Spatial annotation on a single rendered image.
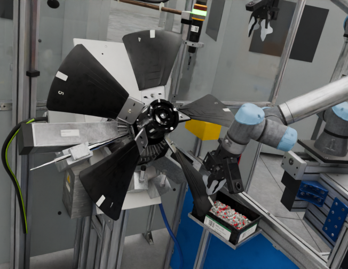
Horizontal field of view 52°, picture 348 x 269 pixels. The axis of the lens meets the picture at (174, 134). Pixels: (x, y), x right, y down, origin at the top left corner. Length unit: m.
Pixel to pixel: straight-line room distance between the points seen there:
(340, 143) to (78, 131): 1.18
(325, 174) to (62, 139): 1.22
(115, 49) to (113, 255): 0.87
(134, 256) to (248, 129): 1.55
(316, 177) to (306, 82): 2.48
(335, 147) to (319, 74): 2.49
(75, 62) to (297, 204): 1.24
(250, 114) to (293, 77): 3.11
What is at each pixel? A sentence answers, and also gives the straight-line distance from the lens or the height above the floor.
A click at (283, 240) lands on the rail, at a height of 0.83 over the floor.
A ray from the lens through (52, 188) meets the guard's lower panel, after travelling 2.07.
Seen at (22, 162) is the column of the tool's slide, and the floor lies 0.76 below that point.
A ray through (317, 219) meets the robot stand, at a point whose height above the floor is 0.74.
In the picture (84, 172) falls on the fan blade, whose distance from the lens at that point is 1.02.
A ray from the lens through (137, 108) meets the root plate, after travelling 1.19.
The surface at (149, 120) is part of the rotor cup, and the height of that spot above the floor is 1.21.
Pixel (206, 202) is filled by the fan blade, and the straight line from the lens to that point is 1.22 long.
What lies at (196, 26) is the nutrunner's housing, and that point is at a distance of 1.19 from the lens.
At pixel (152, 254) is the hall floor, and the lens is 2.46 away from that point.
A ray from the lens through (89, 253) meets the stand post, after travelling 1.88.
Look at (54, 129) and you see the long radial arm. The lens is 1.20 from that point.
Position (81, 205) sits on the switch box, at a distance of 1.61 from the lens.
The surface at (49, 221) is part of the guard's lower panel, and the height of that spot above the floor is 0.28.
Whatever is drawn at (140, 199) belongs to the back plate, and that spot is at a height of 0.86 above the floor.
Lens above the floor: 1.60
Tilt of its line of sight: 22 degrees down
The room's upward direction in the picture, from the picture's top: 11 degrees clockwise
